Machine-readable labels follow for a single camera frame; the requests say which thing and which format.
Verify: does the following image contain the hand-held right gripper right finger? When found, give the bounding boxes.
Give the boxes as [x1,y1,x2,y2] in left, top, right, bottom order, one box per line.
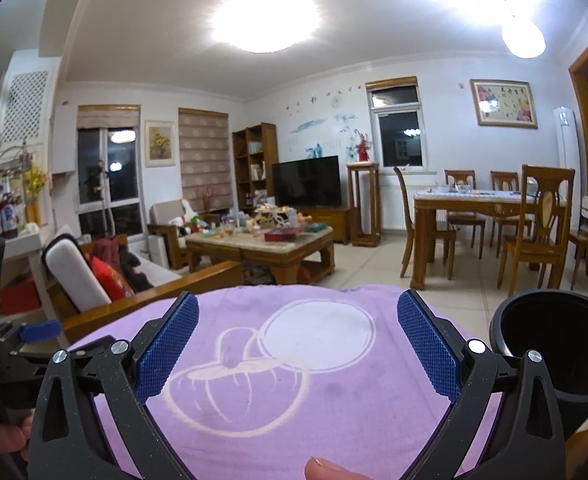
[396,287,567,480]

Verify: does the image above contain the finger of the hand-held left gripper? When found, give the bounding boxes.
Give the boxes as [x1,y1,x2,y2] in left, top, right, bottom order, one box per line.
[0,321,115,367]

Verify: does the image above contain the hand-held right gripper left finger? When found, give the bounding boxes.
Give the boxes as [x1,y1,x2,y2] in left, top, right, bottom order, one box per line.
[28,290,201,480]

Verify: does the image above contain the black trash bin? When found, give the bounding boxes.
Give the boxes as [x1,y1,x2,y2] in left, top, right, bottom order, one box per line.
[489,290,588,433]

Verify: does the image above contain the person's left hand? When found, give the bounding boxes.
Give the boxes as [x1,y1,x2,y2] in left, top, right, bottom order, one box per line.
[0,407,37,466]

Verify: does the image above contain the person's right hand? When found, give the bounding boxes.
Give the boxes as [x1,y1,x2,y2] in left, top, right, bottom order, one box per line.
[305,456,369,480]

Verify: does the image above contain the red storage box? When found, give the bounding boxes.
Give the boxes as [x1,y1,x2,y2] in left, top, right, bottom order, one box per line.
[0,280,42,316]

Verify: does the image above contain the white sofa cushion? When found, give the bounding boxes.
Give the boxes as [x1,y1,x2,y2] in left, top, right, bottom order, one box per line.
[42,234,112,311]

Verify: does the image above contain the wooden sofa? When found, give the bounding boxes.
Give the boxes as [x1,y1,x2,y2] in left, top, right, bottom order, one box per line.
[44,232,245,343]

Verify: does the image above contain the red cushion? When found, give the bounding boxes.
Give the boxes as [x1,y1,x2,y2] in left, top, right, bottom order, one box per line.
[88,256,135,302]

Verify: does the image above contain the dark clothes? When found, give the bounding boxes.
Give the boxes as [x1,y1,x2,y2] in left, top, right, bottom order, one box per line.
[118,249,155,291]

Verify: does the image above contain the purple printed cloth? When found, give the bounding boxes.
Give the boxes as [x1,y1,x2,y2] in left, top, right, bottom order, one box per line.
[68,284,505,480]

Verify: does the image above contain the yellow flowers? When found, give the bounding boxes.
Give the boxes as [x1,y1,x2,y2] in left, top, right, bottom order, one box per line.
[21,160,52,226]

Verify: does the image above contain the wooden armchair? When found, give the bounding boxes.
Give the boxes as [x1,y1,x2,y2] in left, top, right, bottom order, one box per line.
[148,200,199,268]

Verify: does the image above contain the white plush toy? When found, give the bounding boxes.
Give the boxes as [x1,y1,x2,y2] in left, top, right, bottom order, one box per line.
[174,199,207,233]

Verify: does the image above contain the wooden coffee table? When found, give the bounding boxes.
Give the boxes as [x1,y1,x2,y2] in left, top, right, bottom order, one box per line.
[185,225,335,286]

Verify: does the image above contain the white radiator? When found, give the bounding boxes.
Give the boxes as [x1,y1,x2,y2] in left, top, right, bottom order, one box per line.
[380,185,417,231]

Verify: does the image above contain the wooden dining table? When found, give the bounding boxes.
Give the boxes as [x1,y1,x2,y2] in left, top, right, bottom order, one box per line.
[411,189,567,291]

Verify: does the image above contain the wooden television cabinet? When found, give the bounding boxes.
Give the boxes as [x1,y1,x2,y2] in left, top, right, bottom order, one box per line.
[299,206,351,246]

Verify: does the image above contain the balcony glass door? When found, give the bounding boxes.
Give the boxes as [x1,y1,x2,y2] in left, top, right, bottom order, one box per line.
[77,127,142,238]

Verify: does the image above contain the wooden tiered snack tray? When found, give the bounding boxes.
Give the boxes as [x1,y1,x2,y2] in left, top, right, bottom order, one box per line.
[254,205,295,228]

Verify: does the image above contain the tall wooden plant stand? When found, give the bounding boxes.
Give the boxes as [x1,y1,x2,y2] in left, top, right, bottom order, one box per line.
[347,161,382,247]

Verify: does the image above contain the long beige roller blind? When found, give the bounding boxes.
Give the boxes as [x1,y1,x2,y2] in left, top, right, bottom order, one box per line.
[179,107,231,213]

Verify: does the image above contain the white lattice cabinet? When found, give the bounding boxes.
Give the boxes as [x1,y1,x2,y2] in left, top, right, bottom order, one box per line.
[0,57,62,161]

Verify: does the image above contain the black television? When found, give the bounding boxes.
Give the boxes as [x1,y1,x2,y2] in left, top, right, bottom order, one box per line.
[272,156,342,208]

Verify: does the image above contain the sunflower painting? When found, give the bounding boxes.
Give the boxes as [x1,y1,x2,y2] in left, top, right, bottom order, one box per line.
[144,120,177,167]

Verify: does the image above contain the white framed window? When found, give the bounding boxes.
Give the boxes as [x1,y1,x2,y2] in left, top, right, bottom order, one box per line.
[366,77,429,171]

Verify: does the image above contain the short beige roller blind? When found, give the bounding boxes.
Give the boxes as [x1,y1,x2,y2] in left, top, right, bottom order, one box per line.
[77,105,141,130]

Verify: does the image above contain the wooden bookshelf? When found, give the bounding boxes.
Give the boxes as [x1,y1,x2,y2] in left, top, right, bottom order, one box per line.
[232,122,279,211]

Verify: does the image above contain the white standing air conditioner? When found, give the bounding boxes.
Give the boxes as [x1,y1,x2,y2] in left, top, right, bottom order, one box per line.
[552,106,577,171]

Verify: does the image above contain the framed floral picture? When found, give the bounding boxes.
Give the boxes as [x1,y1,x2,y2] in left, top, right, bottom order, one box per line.
[470,79,539,128]

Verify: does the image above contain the white pendant lamp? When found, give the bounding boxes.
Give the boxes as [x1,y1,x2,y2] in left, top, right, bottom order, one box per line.
[498,0,546,59]

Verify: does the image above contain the round ceiling lamp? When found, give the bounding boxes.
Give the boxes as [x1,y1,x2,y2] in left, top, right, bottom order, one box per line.
[209,0,322,53]

